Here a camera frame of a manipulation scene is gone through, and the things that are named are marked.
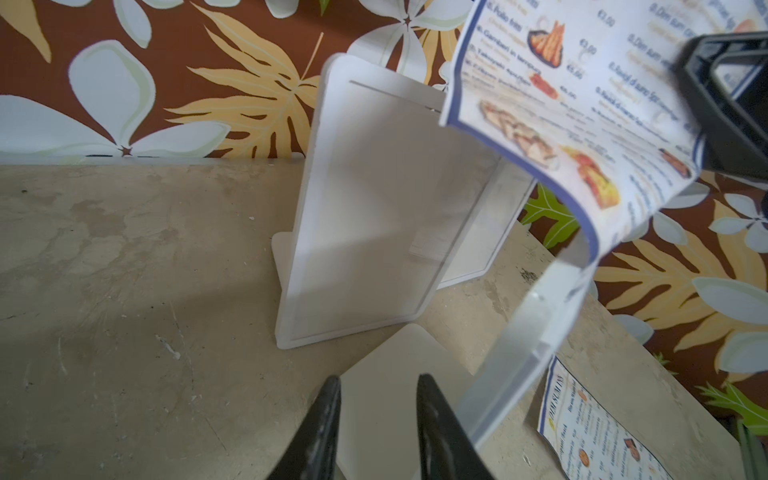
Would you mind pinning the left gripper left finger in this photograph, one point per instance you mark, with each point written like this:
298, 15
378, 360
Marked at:
311, 454

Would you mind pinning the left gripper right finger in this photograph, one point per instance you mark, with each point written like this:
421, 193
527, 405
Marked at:
444, 448

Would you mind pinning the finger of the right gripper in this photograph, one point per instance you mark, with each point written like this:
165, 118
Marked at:
723, 79

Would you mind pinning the white menu holder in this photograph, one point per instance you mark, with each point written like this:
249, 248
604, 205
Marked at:
508, 192
386, 199
378, 423

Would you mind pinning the dim sum menu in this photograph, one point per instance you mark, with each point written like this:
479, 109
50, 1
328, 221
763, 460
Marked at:
583, 95
587, 440

